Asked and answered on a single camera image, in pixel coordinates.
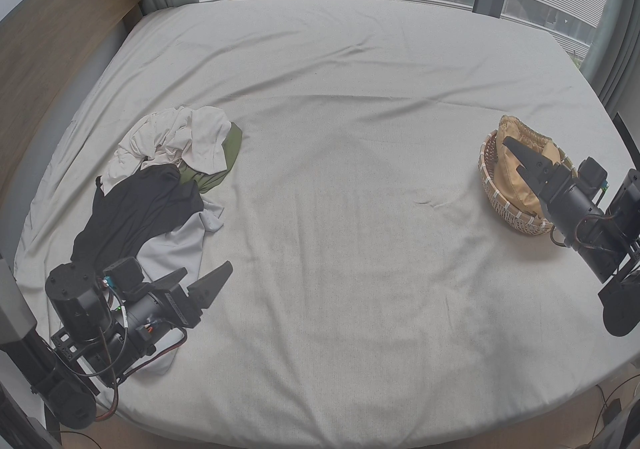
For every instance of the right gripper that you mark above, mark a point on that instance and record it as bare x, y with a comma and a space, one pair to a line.
565, 202

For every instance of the green garment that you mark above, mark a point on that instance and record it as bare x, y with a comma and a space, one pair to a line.
232, 147

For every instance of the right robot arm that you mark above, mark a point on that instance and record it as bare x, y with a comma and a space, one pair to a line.
620, 237

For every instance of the white garment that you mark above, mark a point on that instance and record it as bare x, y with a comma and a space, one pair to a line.
170, 137

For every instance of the black garment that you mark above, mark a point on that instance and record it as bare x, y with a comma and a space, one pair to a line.
130, 207

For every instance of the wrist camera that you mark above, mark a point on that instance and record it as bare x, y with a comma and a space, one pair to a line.
592, 174
125, 277

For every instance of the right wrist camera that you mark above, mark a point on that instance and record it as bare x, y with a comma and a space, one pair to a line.
592, 174

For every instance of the pale grey garment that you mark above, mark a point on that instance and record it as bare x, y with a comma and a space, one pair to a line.
175, 242

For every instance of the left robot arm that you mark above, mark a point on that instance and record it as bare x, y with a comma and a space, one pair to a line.
75, 297

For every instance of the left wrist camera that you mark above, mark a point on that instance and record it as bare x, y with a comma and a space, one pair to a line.
125, 277

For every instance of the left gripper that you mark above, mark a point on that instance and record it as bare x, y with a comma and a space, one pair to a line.
170, 309

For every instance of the bed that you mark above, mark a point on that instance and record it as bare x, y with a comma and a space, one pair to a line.
350, 187

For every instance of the tan shorts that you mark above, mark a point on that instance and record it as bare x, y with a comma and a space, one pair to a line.
505, 172

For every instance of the round woven basket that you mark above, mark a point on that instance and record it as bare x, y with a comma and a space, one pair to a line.
495, 199

